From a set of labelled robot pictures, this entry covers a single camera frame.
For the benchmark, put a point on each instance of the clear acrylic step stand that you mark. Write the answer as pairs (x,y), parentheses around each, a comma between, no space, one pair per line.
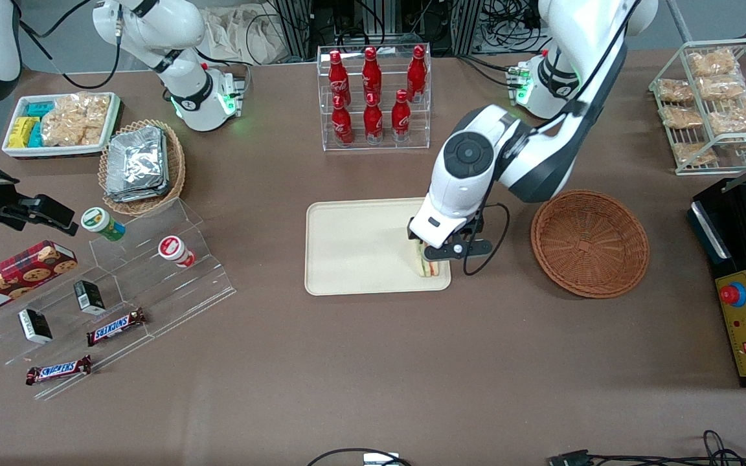
(172,298)

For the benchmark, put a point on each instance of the Snickers chocolate bar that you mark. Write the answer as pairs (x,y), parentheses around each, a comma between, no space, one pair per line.
(116,327)
(59,370)

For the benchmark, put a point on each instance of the green lid snack cup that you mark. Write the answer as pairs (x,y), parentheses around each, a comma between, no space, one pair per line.
(100,221)

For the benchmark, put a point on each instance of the small black box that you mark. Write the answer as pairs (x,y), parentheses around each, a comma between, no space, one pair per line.
(35,325)
(89,296)

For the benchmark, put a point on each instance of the beige cloth bag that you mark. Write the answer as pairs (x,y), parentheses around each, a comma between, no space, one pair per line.
(237,32)

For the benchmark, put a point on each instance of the triangle sandwich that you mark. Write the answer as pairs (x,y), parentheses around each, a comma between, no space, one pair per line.
(429,268)

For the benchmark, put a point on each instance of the red Walkers cookie box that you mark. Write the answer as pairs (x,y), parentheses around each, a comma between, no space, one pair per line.
(17,277)

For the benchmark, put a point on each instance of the white plug device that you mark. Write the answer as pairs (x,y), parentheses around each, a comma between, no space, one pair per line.
(381,459)

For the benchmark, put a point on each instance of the clear bag of pastry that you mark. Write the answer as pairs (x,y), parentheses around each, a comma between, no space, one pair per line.
(735,118)
(675,91)
(721,87)
(713,63)
(680,117)
(693,154)

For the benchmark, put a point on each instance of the round brown wicker basket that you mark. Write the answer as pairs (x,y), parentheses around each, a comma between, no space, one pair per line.
(590,246)

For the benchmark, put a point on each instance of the light oval wicker basket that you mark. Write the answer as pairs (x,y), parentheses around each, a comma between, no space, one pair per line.
(177,168)

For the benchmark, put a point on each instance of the black machine housing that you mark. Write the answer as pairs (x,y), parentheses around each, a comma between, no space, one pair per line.
(729,246)

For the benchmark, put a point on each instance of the clear acrylic bottle rack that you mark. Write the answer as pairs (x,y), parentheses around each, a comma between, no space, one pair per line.
(386,146)

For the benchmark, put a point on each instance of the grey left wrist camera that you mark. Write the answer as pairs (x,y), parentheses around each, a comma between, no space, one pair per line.
(470,249)

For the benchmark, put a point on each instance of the red lid snack cup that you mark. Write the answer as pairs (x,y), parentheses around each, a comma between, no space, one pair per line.
(173,249)

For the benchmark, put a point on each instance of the yellow snack packet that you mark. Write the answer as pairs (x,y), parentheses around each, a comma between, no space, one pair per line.
(21,132)

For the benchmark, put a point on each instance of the red cola bottle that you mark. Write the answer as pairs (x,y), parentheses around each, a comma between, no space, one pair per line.
(337,74)
(417,71)
(401,118)
(372,71)
(342,123)
(373,122)

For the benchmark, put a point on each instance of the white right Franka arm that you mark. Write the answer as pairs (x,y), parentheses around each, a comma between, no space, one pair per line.
(185,97)

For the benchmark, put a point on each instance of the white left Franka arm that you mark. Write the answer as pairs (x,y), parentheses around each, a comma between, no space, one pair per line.
(470,155)

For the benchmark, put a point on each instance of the white rectangular snack tray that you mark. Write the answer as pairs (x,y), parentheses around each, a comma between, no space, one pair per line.
(56,151)

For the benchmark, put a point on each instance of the grey aluminium frame post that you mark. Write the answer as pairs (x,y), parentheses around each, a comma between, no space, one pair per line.
(467,26)
(292,26)

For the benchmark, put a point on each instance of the clear bag of crackers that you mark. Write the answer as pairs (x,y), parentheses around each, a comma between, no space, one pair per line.
(75,120)

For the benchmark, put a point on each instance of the teal snack packet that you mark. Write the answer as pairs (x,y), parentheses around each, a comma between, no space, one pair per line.
(35,136)
(40,108)

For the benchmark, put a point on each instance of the beige plastic tray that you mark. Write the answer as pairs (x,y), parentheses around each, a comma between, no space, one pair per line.
(360,249)

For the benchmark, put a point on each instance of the silver foil packet stack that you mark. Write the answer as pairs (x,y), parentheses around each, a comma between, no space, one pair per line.
(136,163)

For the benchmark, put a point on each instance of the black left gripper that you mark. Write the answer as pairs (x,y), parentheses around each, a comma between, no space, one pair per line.
(472,226)

